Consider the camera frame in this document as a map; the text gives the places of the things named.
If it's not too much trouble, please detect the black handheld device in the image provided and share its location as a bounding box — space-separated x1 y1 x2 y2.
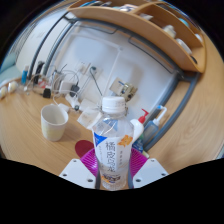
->
33 60 46 85

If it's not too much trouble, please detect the white power strip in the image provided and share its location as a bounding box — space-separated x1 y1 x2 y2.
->
64 93 81 112

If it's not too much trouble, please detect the light teal bed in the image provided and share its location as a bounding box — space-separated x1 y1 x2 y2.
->
0 53 21 82

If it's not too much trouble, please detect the flat round red coaster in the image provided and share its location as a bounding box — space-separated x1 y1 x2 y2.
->
74 139 96 159

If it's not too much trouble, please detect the white tissue pack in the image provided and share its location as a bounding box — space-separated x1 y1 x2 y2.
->
77 106 103 131

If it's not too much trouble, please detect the wooden shelf unit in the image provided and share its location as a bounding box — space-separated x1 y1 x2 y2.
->
66 0 208 74

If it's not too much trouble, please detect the white charger block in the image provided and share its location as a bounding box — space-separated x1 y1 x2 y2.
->
59 80 75 96

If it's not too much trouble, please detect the small blue bottle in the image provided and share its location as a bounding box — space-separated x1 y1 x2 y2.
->
21 65 30 86

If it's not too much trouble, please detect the cream white cup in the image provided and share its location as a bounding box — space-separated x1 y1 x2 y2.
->
40 104 70 142

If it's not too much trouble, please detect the tree creature figurine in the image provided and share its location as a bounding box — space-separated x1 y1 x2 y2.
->
119 82 138 103

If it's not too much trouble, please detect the blue nozzle squeeze bottle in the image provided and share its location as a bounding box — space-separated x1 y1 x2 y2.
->
143 105 168 147

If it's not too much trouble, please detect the clear plastic drink bottle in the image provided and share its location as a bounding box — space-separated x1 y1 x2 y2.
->
92 96 135 191

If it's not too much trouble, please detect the white desk lamp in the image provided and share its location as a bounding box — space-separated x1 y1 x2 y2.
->
71 33 124 101

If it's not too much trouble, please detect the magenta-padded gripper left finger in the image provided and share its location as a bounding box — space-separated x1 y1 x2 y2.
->
59 147 101 190

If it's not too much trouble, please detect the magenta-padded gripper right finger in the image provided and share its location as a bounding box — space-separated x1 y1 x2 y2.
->
127 147 169 190

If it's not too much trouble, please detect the black power adapter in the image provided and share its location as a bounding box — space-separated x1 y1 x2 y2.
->
70 84 81 98

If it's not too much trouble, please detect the small black block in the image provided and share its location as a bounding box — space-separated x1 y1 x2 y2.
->
42 87 53 99

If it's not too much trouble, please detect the white tape roll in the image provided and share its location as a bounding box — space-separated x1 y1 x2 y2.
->
0 85 8 100
7 80 19 94

